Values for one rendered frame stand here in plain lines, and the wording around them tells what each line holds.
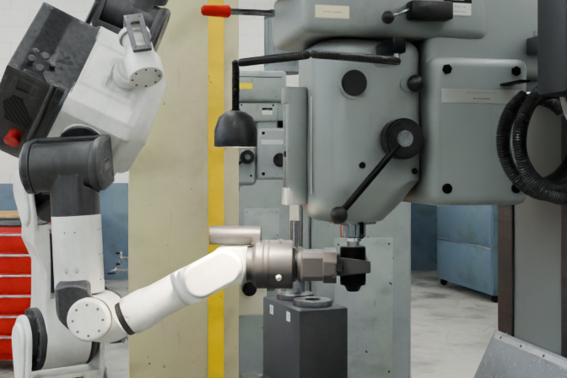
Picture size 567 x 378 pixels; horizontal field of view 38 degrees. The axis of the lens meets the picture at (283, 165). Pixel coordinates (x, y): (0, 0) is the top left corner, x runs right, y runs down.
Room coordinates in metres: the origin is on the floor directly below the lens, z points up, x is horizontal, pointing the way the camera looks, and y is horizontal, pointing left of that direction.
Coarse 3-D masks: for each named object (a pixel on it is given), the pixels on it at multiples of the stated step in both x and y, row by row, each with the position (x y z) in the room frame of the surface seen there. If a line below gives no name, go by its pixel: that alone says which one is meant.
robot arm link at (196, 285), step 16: (208, 256) 1.46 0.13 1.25; (224, 256) 1.45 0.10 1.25; (176, 272) 1.48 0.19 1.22; (192, 272) 1.45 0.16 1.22; (208, 272) 1.45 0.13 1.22; (224, 272) 1.45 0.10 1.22; (240, 272) 1.46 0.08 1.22; (176, 288) 1.48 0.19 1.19; (192, 288) 1.45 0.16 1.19; (208, 288) 1.45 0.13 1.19
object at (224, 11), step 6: (204, 6) 1.53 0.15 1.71; (210, 6) 1.54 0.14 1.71; (216, 6) 1.54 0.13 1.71; (222, 6) 1.54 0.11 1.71; (228, 6) 1.54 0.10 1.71; (204, 12) 1.53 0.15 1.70; (210, 12) 1.53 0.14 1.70; (216, 12) 1.54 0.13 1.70; (222, 12) 1.54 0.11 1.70; (228, 12) 1.54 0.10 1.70; (234, 12) 1.55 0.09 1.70; (240, 12) 1.55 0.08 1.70; (246, 12) 1.55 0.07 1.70; (252, 12) 1.56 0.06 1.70; (258, 12) 1.56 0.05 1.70; (264, 12) 1.56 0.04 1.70; (270, 12) 1.56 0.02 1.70
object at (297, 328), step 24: (264, 312) 2.00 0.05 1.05; (288, 312) 1.86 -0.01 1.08; (312, 312) 1.82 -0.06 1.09; (336, 312) 1.84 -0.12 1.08; (264, 336) 2.00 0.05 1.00; (288, 336) 1.86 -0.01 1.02; (312, 336) 1.82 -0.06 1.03; (336, 336) 1.84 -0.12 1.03; (264, 360) 2.00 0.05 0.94; (288, 360) 1.86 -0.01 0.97; (312, 360) 1.82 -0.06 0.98; (336, 360) 1.84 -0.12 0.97
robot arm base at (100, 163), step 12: (24, 144) 1.51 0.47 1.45; (96, 144) 1.49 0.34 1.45; (108, 144) 1.55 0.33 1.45; (24, 156) 1.48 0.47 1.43; (96, 156) 1.48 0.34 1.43; (108, 156) 1.55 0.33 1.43; (24, 168) 1.48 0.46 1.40; (96, 168) 1.48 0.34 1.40; (108, 168) 1.54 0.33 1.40; (24, 180) 1.48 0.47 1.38; (96, 180) 1.49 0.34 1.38; (108, 180) 1.54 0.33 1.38; (36, 192) 1.53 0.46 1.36
